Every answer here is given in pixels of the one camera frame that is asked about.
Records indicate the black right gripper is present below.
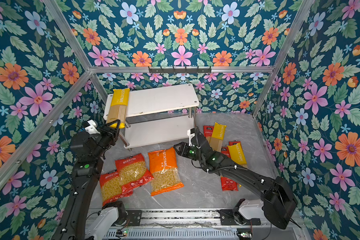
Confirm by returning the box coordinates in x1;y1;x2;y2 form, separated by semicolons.
172;142;206;164

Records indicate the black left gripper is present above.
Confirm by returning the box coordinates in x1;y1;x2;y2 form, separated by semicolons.
89;117;119;160

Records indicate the yellow spaghetti pack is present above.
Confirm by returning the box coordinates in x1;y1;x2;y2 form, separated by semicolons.
105;88;130;129
209;123;227;152
228;144;248;168

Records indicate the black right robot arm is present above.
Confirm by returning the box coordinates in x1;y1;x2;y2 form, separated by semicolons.
174;128;298;230

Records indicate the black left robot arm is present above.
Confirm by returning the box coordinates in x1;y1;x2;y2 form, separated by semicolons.
52;120;128;240

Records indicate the white two-tier shelf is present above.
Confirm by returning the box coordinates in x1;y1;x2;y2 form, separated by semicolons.
120;84;200;150

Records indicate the red spaghetti pack far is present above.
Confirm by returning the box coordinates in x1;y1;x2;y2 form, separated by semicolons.
203;126;214;143

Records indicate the orange macaroni bag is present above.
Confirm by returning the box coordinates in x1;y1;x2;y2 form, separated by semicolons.
148;148;184;197

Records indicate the red spaghetti pack right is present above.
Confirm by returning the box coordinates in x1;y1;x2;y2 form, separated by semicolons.
229;141;241;146

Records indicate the red macaroni bag front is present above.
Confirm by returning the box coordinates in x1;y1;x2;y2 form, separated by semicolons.
115;154;154;194

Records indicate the red macaroni bag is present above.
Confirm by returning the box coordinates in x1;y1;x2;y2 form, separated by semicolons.
115;154;154;194
100;170;133;207

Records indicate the red macaroni bag rear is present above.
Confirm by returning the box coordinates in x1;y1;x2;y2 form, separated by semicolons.
100;170;133;207

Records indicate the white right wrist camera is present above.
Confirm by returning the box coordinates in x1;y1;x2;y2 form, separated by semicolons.
187;128;199;147

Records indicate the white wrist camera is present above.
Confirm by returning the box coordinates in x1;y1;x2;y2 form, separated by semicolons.
84;120;100;135
187;128;199;147

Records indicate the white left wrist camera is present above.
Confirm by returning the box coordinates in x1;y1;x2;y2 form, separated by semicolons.
84;120;100;135

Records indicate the black hook rail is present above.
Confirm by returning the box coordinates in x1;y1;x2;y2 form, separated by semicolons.
148;67;212;74

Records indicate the aluminium front rail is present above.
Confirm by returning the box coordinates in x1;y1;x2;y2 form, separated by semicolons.
58;207;305;229

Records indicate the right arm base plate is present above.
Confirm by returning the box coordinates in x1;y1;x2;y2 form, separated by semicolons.
218;209;261;226

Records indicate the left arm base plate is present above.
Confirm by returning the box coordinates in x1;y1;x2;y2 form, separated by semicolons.
111;210;143;227

